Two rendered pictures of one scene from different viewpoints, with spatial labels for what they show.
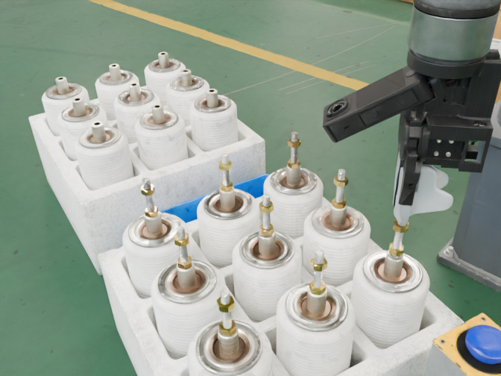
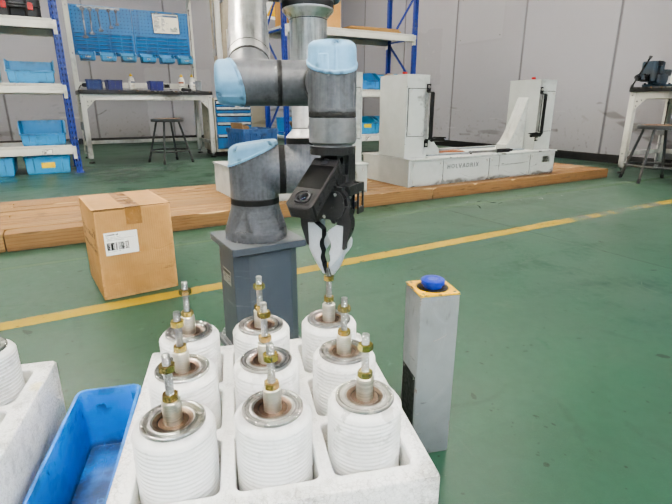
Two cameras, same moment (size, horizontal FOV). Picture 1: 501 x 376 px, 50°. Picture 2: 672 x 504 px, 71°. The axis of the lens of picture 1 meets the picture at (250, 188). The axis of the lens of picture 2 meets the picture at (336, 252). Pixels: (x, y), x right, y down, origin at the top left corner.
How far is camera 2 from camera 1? 0.63 m
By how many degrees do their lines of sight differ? 68
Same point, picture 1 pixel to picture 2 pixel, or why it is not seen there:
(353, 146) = (64, 362)
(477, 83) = (350, 159)
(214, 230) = (203, 390)
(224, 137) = (18, 377)
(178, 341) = (304, 462)
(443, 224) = not seen: hidden behind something
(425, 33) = (340, 130)
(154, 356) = (308, 490)
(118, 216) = not seen: outside the picture
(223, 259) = not seen: hidden behind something
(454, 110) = (344, 179)
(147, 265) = (207, 449)
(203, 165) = (30, 413)
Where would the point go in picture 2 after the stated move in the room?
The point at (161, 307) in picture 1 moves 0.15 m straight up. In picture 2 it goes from (291, 433) to (287, 316)
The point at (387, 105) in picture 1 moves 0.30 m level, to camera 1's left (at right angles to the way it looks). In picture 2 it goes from (331, 181) to (242, 229)
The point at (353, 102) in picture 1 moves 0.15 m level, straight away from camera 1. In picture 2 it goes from (309, 189) to (230, 182)
